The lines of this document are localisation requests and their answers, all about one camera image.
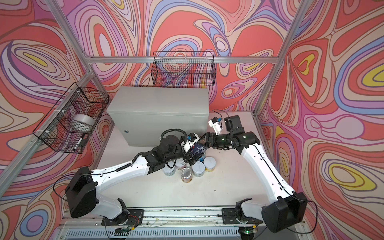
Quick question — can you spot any tall dark blue can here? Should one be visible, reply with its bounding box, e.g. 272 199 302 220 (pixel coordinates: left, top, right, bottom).
189 143 208 165

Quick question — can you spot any small yellow can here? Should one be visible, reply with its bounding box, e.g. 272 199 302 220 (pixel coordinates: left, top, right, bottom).
203 157 217 172

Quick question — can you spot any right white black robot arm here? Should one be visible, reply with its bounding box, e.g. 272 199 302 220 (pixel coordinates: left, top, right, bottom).
199 115 309 233

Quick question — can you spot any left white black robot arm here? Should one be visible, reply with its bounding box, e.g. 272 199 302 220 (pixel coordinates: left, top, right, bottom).
65 129 200 220

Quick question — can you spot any small white blue can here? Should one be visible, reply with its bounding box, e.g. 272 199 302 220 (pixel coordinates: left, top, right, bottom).
192 162 205 178

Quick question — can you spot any small pink can silver lid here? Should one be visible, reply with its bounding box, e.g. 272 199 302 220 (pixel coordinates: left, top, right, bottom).
181 168 193 183

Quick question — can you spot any small white can left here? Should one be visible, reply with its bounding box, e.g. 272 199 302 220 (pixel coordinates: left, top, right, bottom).
163 165 176 177

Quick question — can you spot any grey metal cabinet box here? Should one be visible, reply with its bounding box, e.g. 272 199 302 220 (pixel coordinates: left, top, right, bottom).
107 87 209 147

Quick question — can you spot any grey tape roll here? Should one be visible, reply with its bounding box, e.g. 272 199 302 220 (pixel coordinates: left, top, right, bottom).
70 114 95 134

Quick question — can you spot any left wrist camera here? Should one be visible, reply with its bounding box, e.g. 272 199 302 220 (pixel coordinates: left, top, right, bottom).
181 133 200 153

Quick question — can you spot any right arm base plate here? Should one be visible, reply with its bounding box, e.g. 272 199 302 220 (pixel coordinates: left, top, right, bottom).
217 207 263 225

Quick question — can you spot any back black wire basket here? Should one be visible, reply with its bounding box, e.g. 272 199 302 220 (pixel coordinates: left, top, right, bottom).
151 51 217 89

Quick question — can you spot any black wire basket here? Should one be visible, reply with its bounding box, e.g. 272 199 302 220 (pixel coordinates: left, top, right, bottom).
33 83 110 154
151 51 217 89

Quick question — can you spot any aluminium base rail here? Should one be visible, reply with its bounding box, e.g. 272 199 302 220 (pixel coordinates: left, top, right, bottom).
52 206 313 240

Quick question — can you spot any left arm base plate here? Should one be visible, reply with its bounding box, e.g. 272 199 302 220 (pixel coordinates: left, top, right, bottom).
102 209 144 227

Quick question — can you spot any left black wire basket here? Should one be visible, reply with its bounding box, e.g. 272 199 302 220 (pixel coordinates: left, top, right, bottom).
33 83 110 154

